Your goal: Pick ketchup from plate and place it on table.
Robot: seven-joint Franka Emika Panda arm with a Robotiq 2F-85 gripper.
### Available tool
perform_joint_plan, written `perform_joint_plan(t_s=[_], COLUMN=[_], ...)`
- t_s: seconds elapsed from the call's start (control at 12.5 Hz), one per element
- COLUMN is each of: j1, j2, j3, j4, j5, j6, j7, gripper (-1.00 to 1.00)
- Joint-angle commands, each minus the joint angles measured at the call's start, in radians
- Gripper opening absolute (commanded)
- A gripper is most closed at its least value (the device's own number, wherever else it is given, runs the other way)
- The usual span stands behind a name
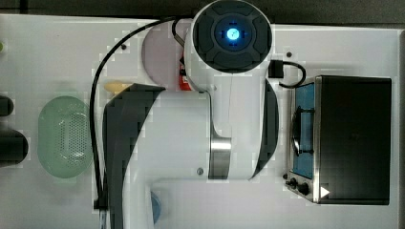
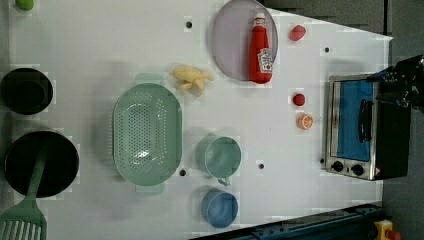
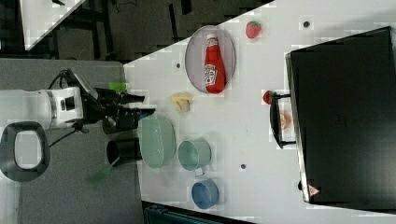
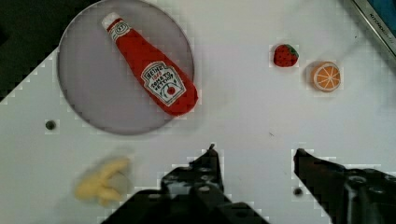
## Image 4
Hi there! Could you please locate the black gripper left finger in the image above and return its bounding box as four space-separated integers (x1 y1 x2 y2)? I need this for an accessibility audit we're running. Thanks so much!
101 147 270 224

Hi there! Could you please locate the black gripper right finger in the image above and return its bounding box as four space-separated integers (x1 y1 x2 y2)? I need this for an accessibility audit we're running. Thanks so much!
293 148 396 224

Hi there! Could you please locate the red felt ketchup bottle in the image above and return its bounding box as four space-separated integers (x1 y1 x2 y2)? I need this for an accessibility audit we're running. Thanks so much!
102 12 198 117

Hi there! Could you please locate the grey round plate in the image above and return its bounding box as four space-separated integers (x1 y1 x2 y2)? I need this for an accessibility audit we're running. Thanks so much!
57 0 194 135

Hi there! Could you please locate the yellow peeled banana toy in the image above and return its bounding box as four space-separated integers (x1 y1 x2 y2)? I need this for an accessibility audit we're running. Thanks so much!
74 158 130 206

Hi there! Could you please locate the orange slice toy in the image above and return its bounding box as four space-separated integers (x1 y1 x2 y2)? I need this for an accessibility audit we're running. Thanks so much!
311 62 342 92

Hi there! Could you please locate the red felt strawberry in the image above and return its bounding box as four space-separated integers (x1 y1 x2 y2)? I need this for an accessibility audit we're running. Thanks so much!
273 44 299 67

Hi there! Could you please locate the silver appliance edge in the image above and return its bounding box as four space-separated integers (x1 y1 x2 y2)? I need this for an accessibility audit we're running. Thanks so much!
351 0 396 56

